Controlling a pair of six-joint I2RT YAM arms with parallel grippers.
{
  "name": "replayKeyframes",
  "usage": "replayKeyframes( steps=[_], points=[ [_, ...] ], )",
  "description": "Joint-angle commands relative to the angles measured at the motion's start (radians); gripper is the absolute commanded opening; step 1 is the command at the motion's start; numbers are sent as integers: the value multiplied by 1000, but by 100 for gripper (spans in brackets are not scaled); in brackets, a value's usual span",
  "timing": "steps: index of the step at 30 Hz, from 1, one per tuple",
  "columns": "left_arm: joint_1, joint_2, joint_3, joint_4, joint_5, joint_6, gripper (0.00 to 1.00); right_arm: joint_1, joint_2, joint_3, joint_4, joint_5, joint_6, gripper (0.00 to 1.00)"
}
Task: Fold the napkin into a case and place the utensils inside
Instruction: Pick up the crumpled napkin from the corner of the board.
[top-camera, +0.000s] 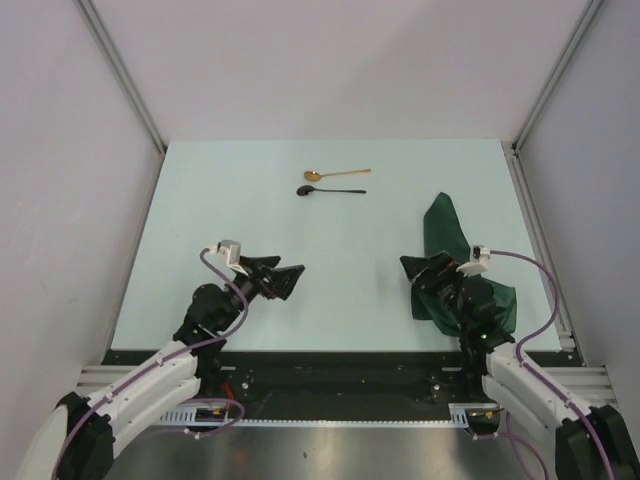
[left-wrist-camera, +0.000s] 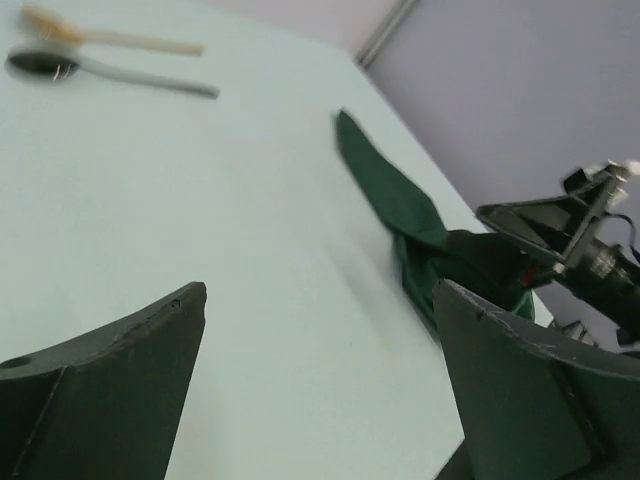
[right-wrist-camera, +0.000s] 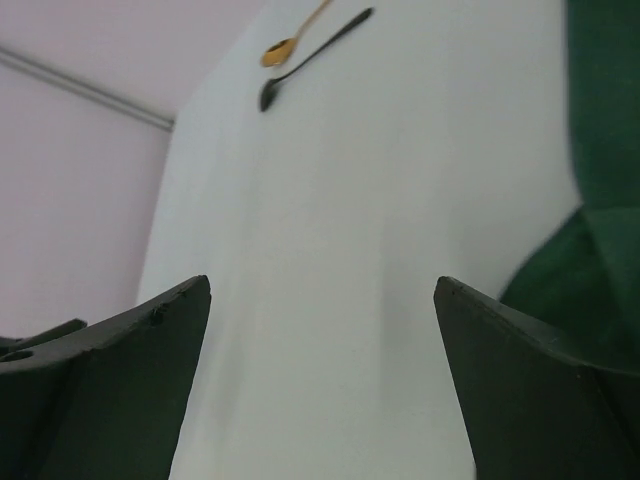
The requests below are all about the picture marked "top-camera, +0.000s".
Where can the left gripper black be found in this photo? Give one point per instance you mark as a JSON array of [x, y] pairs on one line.
[[280, 280]]

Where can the left aluminium frame post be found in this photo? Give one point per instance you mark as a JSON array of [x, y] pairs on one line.
[[115, 62]]

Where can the right white cable duct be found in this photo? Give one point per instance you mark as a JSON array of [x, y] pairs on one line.
[[476, 413]]

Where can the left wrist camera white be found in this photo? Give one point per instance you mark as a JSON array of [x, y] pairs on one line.
[[230, 251]]

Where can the aluminium frame post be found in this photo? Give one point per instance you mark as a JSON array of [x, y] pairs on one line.
[[574, 42], [115, 62]]

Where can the right aluminium rail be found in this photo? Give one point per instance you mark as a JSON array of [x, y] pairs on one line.
[[592, 382]]

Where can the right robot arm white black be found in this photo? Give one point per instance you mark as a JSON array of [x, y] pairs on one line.
[[590, 441]]

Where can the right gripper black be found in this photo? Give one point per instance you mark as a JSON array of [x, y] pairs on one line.
[[437, 268]]

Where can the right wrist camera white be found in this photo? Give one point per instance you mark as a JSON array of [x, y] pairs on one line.
[[478, 263]]

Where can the left white cable duct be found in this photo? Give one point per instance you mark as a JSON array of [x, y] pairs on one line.
[[194, 416]]

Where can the white cable duct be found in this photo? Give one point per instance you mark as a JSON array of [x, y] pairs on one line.
[[476, 413], [194, 416]]

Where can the right aluminium frame post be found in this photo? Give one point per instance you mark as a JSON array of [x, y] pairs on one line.
[[574, 42]]

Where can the black spoon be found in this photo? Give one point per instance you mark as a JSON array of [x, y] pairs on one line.
[[306, 190]]

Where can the dark green cloth napkin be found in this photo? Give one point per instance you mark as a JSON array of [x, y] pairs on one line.
[[442, 232]]

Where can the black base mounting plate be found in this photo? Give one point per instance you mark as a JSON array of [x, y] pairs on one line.
[[342, 386]]

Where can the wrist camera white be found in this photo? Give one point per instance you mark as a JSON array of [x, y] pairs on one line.
[[230, 251], [478, 263]]

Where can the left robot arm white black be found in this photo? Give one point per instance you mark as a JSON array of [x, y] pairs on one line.
[[84, 434]]

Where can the gold spoon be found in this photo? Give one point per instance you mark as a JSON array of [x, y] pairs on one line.
[[314, 176]]

